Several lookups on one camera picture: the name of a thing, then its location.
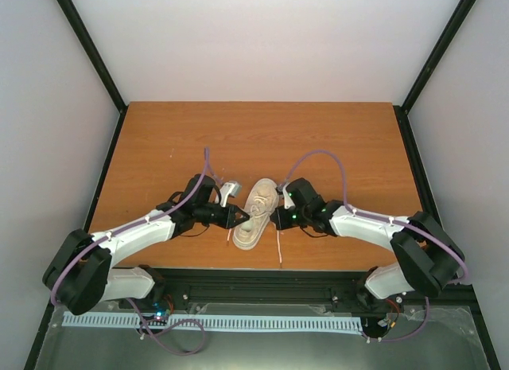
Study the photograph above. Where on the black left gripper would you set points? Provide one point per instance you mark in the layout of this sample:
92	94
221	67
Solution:
229	222

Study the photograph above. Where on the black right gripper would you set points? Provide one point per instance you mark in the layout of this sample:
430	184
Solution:
281	221

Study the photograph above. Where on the white lace sneaker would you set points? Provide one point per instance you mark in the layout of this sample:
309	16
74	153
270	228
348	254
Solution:
261	203

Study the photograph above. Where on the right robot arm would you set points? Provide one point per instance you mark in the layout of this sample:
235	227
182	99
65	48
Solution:
427	259

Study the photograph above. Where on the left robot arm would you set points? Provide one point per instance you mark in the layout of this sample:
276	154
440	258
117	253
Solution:
85	271

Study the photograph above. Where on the small green-lit circuit board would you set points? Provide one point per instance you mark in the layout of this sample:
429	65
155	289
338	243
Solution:
159	315

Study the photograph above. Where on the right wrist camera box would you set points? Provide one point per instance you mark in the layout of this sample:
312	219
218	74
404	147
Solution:
285	195

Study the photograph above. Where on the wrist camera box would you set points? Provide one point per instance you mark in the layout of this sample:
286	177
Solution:
285	195
228	189

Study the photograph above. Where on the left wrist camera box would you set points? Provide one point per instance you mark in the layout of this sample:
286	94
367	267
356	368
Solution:
228	189

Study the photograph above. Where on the black front mounting rail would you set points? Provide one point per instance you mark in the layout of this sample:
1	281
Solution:
337	291

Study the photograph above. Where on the light blue cable duct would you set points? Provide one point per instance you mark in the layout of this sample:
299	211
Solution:
219	323

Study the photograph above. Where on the black right table rail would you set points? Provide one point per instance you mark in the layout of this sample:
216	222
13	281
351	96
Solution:
453	295

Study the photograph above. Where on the black left frame post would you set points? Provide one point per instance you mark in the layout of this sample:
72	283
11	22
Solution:
79	28

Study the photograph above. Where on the black frame post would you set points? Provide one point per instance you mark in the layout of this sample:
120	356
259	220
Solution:
79	28
442	44

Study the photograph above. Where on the black right frame post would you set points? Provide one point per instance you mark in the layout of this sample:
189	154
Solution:
442	44

